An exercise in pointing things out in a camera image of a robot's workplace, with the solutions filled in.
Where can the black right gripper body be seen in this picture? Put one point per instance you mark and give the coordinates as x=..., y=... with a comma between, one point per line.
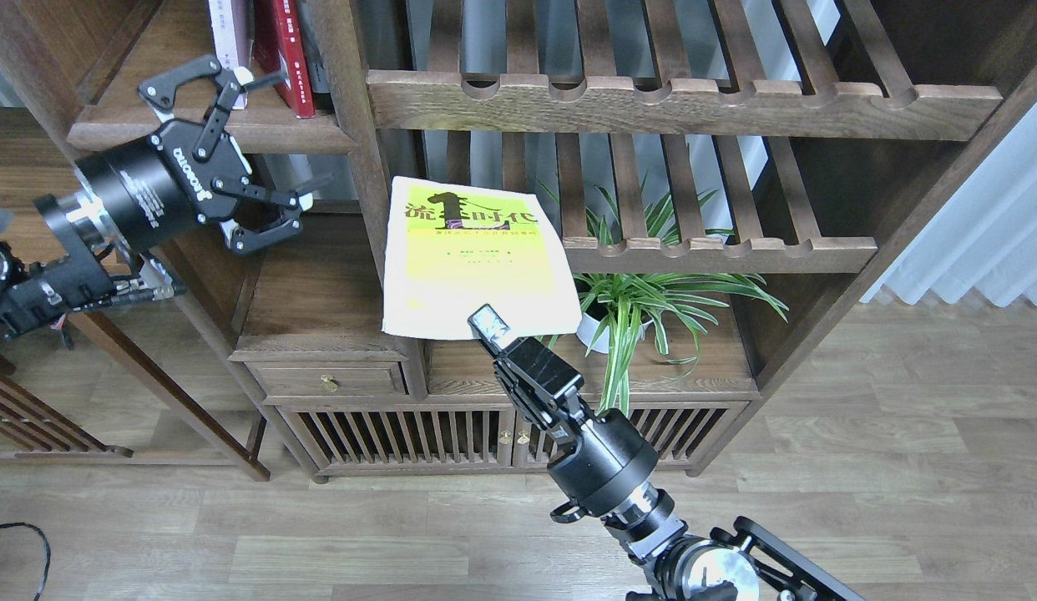
x=599, y=460

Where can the yellow-green paperback book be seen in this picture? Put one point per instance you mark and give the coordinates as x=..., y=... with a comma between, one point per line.
x=454, y=248

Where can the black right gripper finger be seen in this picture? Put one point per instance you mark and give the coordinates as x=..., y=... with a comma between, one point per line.
x=540, y=383

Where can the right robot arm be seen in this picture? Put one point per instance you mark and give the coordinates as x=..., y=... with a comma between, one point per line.
x=722, y=566

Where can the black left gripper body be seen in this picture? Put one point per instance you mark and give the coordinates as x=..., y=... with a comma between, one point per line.
x=154, y=192

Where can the brass drawer knob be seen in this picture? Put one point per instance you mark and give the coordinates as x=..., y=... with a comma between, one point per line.
x=329, y=384

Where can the white lavender paperback book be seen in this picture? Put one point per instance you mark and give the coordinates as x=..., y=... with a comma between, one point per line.
x=231, y=23

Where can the upright books on shelf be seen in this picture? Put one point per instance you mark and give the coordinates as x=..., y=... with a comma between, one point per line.
x=318, y=74

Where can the red paperback book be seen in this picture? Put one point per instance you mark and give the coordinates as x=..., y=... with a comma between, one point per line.
x=278, y=49

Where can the spider plant in white pot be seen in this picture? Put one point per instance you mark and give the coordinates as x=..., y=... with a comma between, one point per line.
x=635, y=309

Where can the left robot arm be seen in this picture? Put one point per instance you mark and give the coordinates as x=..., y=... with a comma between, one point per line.
x=98, y=269

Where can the white curtain right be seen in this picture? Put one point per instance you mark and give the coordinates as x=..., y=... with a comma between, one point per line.
x=984, y=239

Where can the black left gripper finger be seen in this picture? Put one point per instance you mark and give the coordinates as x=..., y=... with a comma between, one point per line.
x=159, y=92
x=279, y=220

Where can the large dark wooden bookshelf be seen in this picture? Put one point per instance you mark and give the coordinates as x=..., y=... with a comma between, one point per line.
x=765, y=172

